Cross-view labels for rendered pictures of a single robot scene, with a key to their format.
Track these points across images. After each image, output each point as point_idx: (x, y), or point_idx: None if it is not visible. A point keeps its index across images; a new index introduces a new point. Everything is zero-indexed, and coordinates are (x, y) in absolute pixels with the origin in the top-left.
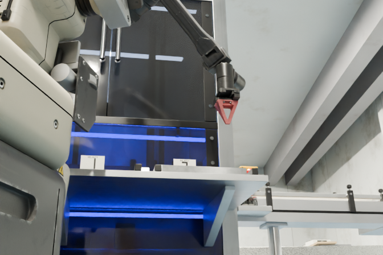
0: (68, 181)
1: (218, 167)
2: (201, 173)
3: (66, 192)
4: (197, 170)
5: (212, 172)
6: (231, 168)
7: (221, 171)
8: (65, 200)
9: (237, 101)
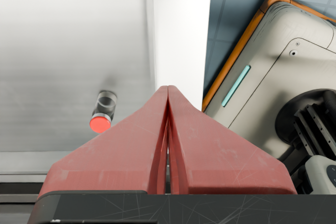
0: (329, 190)
1: (153, 37)
2: (204, 77)
3: (324, 181)
4: (156, 90)
5: (154, 46)
6: None
7: (153, 19)
8: (323, 176)
9: (291, 183)
